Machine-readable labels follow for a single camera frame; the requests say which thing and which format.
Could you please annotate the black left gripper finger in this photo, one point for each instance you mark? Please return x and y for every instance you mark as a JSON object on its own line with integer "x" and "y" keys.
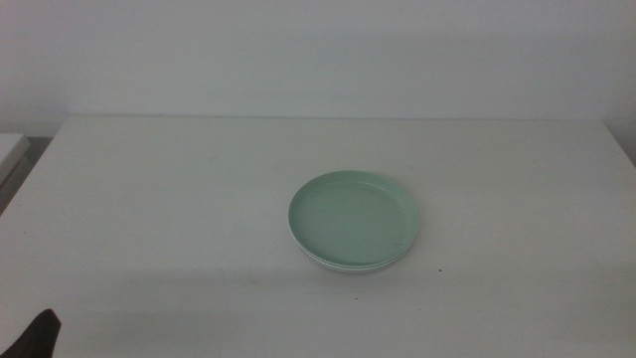
{"x": 37, "y": 338}

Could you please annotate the white shallow bowl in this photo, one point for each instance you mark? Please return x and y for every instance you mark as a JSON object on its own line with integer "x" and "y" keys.
{"x": 343, "y": 267}

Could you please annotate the white side table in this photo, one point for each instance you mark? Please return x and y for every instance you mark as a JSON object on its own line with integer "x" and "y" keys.
{"x": 10, "y": 146}

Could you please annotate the grey shallow bowl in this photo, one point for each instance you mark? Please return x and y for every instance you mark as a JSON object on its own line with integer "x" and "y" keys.
{"x": 354, "y": 271}

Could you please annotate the pale green shallow bowl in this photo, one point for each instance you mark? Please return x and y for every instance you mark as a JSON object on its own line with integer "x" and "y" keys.
{"x": 353, "y": 219}

